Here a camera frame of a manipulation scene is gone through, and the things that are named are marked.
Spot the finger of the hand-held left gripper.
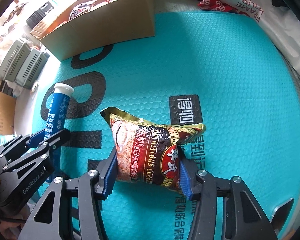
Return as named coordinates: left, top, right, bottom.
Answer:
left=0, top=129, right=49, bottom=161
left=2, top=129, right=71, bottom=173

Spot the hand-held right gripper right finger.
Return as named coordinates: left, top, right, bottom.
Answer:
left=179, top=152, right=278, bottom=240

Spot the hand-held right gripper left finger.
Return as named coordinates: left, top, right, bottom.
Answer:
left=17, top=146, right=118, bottom=240

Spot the blue tablet tube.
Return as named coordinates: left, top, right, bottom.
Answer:
left=43, top=83, right=74, bottom=180

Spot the brown cereal packet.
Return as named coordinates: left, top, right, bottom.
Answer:
left=100, top=106, right=207, bottom=196

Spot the silver purple snack packet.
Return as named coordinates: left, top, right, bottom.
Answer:
left=69, top=1, right=97, bottom=21

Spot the large brown cardboard box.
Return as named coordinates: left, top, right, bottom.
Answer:
left=0, top=88, right=17, bottom=136

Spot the grey plastic crate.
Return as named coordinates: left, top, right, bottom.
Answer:
left=16, top=47, right=49, bottom=90
left=0, top=39, right=31, bottom=82

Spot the white plastic bags pile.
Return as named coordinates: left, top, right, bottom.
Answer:
left=0, top=27, right=11, bottom=56

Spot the teal bubble mailer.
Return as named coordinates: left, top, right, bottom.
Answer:
left=31, top=11, right=300, bottom=240

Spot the black plastic crate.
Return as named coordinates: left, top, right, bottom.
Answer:
left=26, top=1, right=55, bottom=27

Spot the red white printed packet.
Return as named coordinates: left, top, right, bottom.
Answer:
left=197, top=0, right=237, bottom=13

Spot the white printed plastic bag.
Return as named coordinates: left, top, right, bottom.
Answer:
left=184, top=0, right=300, bottom=80

